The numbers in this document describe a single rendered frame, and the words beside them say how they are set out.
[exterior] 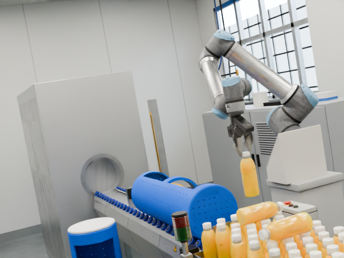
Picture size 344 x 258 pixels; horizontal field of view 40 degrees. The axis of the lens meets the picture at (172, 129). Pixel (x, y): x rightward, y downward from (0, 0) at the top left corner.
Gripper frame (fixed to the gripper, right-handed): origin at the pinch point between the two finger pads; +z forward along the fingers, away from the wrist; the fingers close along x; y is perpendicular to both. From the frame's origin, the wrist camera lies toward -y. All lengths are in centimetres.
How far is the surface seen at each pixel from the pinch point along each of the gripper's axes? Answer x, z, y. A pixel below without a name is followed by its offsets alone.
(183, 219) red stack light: 50, 14, -32
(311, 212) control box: -16.6, 30.0, -20.0
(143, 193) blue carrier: 28, 21, 80
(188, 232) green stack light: 49, 19, -32
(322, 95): -144, -15, 112
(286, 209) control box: -10.0, 28.2, -10.7
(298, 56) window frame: -257, -62, 277
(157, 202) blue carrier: 29, 24, 55
